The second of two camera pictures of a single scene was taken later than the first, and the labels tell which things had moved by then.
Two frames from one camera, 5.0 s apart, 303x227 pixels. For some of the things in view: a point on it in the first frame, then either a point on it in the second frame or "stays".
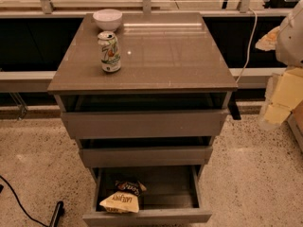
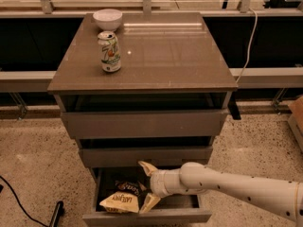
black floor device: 59,211 stays
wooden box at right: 295,122 stays
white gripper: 291,44 to 156,183
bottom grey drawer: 172,195 stays
